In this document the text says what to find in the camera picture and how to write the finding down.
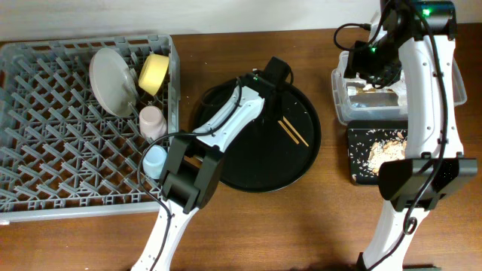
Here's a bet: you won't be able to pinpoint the wooden chopstick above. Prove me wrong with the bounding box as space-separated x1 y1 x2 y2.
278 120 300 145
282 117 310 147

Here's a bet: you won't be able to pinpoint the white napkin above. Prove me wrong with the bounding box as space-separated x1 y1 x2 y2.
346 77 406 108

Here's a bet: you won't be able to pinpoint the food scraps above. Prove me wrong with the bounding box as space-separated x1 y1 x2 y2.
368 132 407 175

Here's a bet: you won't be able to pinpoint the pink cup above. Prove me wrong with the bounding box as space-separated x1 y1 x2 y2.
139 105 167 140

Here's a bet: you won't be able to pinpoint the yellow bowl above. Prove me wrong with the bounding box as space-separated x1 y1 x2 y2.
139 53 169 96

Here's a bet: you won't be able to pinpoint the light blue cup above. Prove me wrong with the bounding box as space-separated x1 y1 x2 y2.
142 145 167 179

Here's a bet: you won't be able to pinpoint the grey plate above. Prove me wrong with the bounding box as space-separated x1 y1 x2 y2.
89 47 139 117

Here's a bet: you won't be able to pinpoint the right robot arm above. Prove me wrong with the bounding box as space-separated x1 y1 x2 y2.
344 0 477 270

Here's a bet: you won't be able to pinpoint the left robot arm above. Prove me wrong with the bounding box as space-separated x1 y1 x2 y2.
132 56 294 270

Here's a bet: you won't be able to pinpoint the grey dishwasher rack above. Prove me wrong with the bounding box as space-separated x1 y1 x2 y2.
1 34 180 224

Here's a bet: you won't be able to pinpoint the clear plastic bin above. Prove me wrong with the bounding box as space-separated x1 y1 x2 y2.
331 46 468 126

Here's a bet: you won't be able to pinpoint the round black tray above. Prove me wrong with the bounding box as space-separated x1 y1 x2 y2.
196 84 322 192

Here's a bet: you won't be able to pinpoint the black rectangular tray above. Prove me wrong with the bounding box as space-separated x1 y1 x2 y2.
346 120 407 186

